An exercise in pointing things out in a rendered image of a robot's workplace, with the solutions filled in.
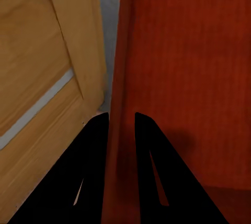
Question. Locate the storage box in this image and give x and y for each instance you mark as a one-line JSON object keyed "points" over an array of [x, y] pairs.
{"points": [[187, 65]]}

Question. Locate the door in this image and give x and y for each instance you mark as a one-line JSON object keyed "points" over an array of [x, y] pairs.
{"points": [[53, 76]]}

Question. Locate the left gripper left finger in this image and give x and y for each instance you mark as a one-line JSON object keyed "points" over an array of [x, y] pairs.
{"points": [[72, 191]]}

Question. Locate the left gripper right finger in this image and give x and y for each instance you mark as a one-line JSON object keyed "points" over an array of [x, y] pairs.
{"points": [[188, 201]]}

